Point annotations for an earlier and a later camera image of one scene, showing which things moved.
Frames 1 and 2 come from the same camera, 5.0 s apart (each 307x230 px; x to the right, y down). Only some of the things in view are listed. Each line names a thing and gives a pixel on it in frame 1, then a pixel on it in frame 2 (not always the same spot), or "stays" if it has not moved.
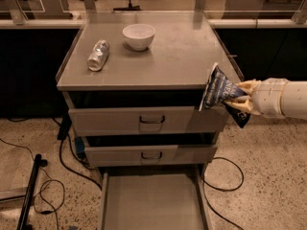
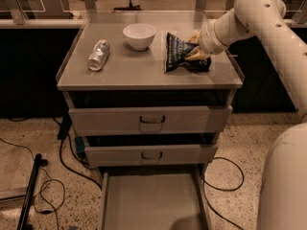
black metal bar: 25,213 stays
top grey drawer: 142,112 stays
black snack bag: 220,88 to 176,51
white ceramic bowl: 139,35 stays
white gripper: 271,97 to 206,41
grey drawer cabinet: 132,81 stays
